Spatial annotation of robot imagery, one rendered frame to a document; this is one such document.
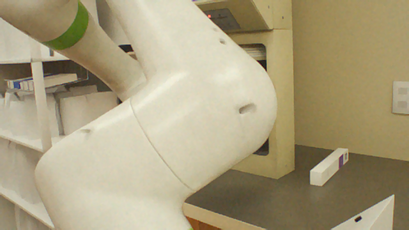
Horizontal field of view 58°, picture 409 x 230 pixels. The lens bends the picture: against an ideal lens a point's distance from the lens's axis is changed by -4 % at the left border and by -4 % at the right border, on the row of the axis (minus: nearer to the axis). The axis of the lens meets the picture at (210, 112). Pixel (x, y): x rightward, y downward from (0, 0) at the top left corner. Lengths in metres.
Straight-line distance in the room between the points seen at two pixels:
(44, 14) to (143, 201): 0.42
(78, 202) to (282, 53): 0.92
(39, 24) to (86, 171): 0.38
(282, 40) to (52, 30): 0.72
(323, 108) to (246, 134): 1.23
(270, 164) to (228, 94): 0.89
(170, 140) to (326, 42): 1.25
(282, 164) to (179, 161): 0.90
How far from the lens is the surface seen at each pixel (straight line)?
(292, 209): 1.05
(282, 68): 1.21
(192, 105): 0.37
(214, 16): 1.22
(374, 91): 1.51
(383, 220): 0.41
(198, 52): 0.40
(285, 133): 1.26
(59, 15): 0.73
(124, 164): 0.39
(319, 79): 1.59
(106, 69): 0.91
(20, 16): 0.71
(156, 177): 0.39
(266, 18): 1.15
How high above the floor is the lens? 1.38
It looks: 10 degrees down
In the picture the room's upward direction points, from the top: 3 degrees counter-clockwise
